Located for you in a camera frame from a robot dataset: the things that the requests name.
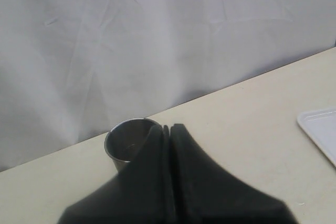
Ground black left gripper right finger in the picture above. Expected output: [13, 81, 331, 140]
[170, 124, 297, 223]

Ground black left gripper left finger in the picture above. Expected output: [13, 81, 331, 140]
[59, 125, 175, 223]

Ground stainless steel cup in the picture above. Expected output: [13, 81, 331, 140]
[104, 118, 158, 171]

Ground white rectangular tray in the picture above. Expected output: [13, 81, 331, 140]
[297, 107, 335, 167]

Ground white backdrop curtain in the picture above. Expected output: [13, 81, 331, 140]
[1, 0, 335, 170]

